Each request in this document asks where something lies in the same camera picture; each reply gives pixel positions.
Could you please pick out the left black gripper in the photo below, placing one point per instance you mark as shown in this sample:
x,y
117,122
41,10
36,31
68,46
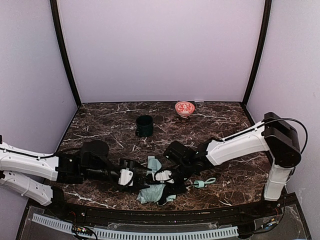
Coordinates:
x,y
136,175

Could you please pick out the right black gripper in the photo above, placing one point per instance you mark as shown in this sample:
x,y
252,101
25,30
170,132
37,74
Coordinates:
x,y
171,186

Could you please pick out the mint green folding umbrella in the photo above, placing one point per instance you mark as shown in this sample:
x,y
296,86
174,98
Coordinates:
x,y
155,192

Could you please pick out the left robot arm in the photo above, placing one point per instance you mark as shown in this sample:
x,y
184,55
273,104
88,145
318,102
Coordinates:
x,y
69,166

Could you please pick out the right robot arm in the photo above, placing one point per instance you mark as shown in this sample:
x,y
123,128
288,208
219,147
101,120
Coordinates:
x,y
273,134

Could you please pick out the dark green mug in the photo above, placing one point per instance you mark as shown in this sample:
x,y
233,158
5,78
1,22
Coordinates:
x,y
144,126

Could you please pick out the red patterned white bowl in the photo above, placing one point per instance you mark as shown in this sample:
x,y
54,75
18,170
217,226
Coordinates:
x,y
184,108

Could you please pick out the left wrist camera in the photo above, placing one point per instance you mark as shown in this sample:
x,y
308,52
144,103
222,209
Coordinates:
x,y
126,177

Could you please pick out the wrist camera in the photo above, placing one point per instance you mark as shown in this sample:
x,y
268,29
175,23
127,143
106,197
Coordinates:
x,y
126,177
163,176

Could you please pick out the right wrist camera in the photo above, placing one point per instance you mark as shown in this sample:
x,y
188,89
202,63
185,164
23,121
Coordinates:
x,y
163,176

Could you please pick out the white slotted cable duct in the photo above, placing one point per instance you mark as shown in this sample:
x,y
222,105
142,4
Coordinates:
x,y
119,231

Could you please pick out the black front rail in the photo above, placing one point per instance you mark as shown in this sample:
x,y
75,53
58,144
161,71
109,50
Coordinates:
x,y
96,216

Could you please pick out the black corner post left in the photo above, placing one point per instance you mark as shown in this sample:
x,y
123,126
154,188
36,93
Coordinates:
x,y
63,51

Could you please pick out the black corner post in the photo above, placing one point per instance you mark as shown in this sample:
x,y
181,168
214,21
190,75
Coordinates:
x,y
63,51
259,51

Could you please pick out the black corner post right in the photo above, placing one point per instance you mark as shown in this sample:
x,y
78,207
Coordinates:
x,y
259,51

